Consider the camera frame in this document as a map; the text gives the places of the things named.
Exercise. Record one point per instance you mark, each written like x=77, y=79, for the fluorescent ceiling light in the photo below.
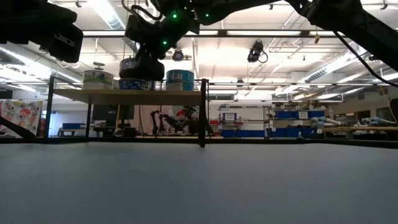
x=206, y=32
x=323, y=33
x=102, y=32
x=264, y=33

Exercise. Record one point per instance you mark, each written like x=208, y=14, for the wooden shelf black frame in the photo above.
x=124, y=97

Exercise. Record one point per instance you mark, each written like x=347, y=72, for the blue storage bin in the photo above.
x=317, y=114
x=284, y=114
x=73, y=125
x=245, y=133
x=292, y=132

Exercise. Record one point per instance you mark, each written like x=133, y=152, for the blue box white label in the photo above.
x=229, y=117

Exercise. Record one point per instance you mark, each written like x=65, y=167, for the black overhead crossbeam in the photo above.
x=264, y=37

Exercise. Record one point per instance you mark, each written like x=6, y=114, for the black ceiling camera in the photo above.
x=255, y=51

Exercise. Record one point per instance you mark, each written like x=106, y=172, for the wooden background table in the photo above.
x=360, y=128

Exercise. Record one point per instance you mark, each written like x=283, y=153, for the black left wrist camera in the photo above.
x=66, y=43

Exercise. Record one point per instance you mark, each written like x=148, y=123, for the blue table mat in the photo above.
x=202, y=186

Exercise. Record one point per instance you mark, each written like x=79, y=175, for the colourful printed package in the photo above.
x=20, y=113

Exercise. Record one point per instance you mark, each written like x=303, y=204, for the person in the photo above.
x=181, y=114

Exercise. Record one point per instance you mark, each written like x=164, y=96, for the black metal rig frame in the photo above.
x=248, y=140

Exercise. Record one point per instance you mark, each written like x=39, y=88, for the metal shelving rack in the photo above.
x=270, y=119

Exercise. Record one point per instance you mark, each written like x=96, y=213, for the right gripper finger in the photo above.
x=129, y=74

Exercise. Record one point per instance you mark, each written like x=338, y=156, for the grey background robot arm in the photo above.
x=374, y=120
x=323, y=121

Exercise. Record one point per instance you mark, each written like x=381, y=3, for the round black ceiling fixture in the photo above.
x=178, y=55

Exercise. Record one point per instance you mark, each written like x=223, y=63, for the silver ventilation duct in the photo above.
x=314, y=77
x=21, y=62

